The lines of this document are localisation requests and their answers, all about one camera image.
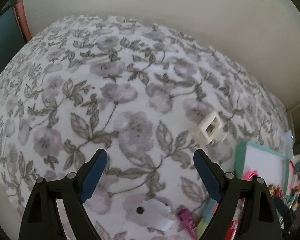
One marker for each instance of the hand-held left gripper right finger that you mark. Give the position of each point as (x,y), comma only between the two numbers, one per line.
(207,177)

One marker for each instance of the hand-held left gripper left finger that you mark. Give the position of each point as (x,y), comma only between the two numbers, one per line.
(93,175)

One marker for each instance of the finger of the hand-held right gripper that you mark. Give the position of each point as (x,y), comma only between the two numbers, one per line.
(282,206)

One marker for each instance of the teal shallow box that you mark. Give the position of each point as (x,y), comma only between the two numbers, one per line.
(262,165)

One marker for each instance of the white hair claw clip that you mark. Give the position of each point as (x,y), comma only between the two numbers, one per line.
(202,130)

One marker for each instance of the clutter of colourful trinkets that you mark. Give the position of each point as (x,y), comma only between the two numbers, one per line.
(296,180)

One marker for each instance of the pink wrist watch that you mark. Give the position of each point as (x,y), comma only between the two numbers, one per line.
(250,173)

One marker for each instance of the round blue badge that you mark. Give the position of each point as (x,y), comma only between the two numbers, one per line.
(299,165)

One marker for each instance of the magenta small tube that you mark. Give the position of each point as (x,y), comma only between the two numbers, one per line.
(187,218)

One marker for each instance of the white plug adapter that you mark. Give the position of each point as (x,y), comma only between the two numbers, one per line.
(155,212)

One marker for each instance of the white device with green light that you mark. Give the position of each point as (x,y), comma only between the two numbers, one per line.
(288,140)

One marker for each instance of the grey floral blanket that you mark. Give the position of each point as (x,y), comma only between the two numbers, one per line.
(115,92)

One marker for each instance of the dark blue cabinet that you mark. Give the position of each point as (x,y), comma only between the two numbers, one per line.
(2,42)

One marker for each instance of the pink board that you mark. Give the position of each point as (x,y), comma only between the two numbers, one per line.
(23,22)

